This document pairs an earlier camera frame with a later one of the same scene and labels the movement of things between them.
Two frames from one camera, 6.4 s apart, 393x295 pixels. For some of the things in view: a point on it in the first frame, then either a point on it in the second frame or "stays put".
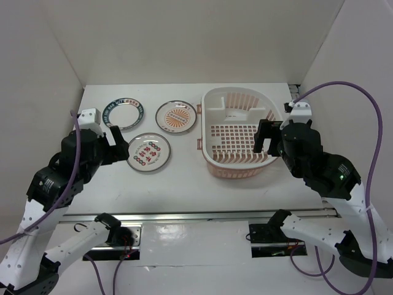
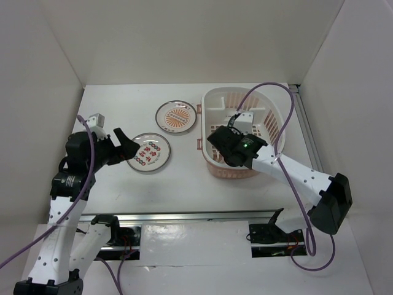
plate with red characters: x=148 y=152 stays put
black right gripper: x=266 y=128 -> x=238 y=134
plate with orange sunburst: x=175 y=116 stays put
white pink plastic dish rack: x=229 y=116 stays put
